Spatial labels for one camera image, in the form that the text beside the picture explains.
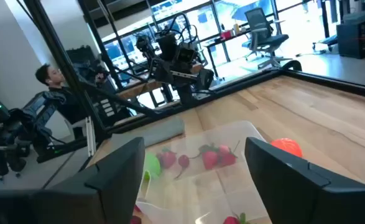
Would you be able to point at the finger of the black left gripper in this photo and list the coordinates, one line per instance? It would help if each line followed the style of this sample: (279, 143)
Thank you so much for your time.
(158, 70)
(206, 79)

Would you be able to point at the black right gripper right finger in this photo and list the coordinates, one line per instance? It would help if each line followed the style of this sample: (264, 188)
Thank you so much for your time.
(309, 199)

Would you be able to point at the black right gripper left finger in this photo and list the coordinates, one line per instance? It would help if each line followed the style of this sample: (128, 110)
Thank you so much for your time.
(76, 202)

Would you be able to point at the toy orange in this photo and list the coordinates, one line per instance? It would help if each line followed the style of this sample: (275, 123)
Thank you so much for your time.
(286, 147)

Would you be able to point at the green toy lime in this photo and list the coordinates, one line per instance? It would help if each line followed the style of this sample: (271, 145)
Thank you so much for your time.
(152, 165)

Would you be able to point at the clear plastic tub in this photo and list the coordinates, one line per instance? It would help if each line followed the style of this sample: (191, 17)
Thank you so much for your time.
(201, 193)

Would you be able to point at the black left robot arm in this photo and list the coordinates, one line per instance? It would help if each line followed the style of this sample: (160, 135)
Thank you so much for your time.
(168, 46)

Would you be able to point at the background black robot arm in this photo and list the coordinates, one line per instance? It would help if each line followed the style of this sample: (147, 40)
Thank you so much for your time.
(36, 115)

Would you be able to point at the wooden background table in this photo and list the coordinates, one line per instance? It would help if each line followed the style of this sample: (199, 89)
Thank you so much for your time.
(135, 88)

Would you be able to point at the red container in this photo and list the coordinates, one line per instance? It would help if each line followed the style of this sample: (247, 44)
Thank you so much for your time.
(226, 35)

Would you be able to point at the grey cloth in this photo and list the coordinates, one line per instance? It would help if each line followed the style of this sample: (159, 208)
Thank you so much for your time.
(157, 132)

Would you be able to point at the grey office chair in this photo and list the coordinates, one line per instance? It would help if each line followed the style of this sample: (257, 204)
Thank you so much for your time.
(263, 37)

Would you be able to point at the black equipment case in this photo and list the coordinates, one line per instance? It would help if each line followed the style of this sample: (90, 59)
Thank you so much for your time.
(82, 57)

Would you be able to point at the person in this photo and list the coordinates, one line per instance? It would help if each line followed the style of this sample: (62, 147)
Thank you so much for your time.
(53, 76)

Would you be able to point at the black computer tower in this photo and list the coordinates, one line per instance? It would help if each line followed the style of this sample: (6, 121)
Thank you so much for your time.
(353, 40)

